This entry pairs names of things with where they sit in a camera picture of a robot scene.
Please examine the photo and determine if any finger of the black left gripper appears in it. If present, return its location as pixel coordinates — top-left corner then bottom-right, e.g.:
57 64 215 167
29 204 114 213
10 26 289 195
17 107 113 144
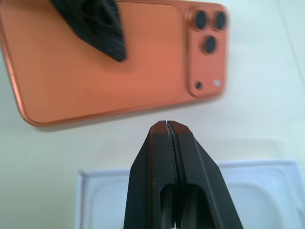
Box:
49 0 127 63

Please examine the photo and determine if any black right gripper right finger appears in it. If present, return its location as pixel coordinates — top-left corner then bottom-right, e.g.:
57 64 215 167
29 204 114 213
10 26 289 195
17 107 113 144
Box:
166 120 244 229

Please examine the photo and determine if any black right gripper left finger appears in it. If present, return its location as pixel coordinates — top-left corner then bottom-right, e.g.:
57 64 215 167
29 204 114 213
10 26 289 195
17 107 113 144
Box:
123 120 180 229

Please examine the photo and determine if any orange smartphone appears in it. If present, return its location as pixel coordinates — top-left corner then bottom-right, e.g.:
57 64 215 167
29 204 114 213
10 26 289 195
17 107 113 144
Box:
0 0 230 127

